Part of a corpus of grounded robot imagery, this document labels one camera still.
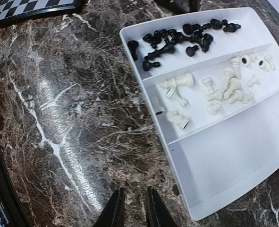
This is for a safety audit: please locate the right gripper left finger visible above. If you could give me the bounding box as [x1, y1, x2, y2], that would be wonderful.
[99, 188, 125, 227]

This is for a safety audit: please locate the white chess pieces pile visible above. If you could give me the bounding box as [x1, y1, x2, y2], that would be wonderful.
[153, 53, 277, 131]

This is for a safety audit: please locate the black chess pieces pile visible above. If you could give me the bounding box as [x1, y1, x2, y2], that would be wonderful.
[127, 18, 242, 71]

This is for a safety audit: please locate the white divided plastic tray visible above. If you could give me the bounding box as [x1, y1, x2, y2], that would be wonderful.
[119, 7, 279, 221]

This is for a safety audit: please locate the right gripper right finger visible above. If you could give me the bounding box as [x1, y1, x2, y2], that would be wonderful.
[146, 186, 177, 227]

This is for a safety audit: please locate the black and grey chessboard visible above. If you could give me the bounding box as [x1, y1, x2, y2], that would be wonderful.
[0, 0, 83, 23]

